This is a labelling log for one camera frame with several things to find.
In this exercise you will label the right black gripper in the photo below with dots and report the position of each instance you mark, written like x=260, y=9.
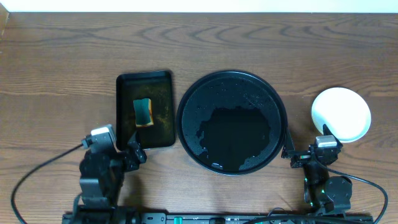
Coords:
x=310, y=156

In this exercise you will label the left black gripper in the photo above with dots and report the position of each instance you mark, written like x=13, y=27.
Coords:
x=134, y=154

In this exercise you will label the yellow and green sponge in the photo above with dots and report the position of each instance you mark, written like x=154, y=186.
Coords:
x=143, y=112

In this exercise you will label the light blue plate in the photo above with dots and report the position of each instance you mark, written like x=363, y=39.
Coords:
x=345, y=113

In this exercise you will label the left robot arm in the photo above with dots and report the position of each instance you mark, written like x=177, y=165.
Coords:
x=102, y=175

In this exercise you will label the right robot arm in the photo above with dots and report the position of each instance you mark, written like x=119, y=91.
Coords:
x=327, y=195

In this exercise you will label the black rectangular water tray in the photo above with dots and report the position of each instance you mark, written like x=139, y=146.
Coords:
x=156, y=86

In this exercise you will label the round black tray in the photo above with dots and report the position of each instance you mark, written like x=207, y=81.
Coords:
x=232, y=122

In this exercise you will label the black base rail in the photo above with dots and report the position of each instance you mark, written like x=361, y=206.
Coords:
x=161, y=218

